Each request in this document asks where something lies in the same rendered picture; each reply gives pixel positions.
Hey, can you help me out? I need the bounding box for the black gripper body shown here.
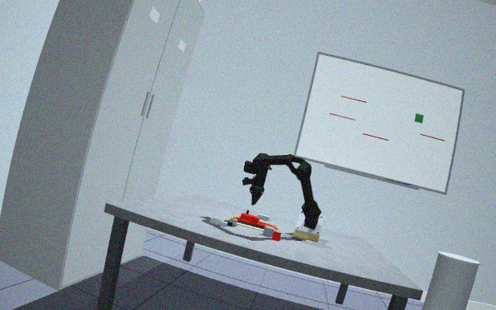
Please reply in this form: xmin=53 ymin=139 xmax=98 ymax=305
xmin=250 ymin=175 xmax=266 ymax=194

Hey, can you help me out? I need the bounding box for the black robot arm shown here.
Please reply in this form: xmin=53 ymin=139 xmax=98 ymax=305
xmin=242 ymin=153 xmax=322 ymax=229

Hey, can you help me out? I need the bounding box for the small red block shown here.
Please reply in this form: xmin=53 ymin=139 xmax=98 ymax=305
xmin=271 ymin=231 xmax=281 ymax=241

